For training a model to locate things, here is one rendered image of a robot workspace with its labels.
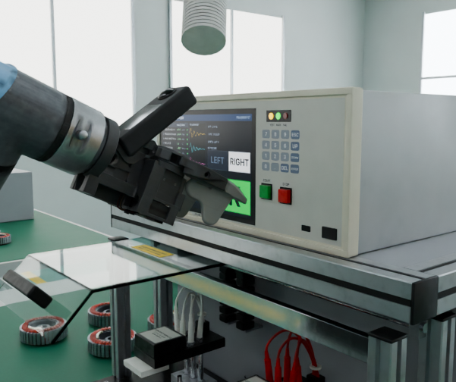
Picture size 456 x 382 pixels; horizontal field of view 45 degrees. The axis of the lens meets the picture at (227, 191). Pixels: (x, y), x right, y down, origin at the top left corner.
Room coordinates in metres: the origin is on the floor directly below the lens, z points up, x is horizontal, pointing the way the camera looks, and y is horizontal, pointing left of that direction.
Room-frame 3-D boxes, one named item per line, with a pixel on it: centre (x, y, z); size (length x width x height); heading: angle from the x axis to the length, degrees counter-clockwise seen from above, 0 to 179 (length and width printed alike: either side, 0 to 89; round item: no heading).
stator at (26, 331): (1.29, 0.45, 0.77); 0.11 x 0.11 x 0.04
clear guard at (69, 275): (0.84, 0.17, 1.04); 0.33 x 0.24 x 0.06; 129
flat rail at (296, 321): (0.81, 0.02, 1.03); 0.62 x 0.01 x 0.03; 39
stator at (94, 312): (1.40, 0.32, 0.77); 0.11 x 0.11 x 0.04
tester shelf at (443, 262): (0.94, -0.15, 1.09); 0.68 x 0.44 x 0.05; 39
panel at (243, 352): (0.90, -0.10, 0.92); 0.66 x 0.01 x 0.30; 39
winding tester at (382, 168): (0.94, -0.16, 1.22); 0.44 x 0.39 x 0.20; 39
